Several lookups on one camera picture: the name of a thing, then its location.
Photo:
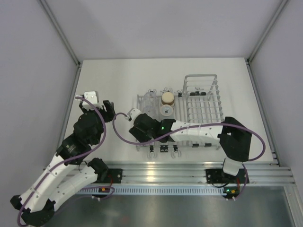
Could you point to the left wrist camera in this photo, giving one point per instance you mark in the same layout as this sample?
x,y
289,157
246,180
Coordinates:
x,y
92,97

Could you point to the aluminium frame post left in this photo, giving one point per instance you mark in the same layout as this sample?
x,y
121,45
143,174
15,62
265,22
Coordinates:
x,y
54,22

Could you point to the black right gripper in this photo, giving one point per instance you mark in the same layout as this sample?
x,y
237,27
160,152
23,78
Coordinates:
x,y
138,135

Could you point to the perforated cable tray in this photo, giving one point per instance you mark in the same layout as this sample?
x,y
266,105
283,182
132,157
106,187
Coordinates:
x,y
153,190

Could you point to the cream steel cup brown band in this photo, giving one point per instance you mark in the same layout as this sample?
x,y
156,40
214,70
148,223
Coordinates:
x,y
168,98

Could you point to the clear plastic tumbler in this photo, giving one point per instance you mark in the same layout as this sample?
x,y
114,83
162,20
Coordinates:
x,y
149,98
150,110

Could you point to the silver upright plate rack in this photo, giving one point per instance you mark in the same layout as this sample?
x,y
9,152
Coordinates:
x,y
202,97

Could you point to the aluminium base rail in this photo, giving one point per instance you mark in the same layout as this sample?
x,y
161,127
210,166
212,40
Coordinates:
x,y
157,173

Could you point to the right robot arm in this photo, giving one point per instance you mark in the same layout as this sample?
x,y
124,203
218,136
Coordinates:
x,y
230,135

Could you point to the aluminium frame post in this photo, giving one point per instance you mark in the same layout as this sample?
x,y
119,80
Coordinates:
x,y
266,32
54,22

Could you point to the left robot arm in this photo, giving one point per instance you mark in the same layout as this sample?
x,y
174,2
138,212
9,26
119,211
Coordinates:
x,y
43,199

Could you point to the aluminium frame post right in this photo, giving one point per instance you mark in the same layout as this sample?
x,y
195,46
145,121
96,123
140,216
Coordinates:
x,y
266,32

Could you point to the light blue ceramic mug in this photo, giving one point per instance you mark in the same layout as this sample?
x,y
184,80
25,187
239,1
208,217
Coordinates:
x,y
166,111

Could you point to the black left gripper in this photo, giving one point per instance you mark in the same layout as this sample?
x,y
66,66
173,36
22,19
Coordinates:
x,y
110,114

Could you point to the silver flat dish rack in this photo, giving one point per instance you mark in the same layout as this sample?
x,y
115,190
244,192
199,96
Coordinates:
x,y
180,114

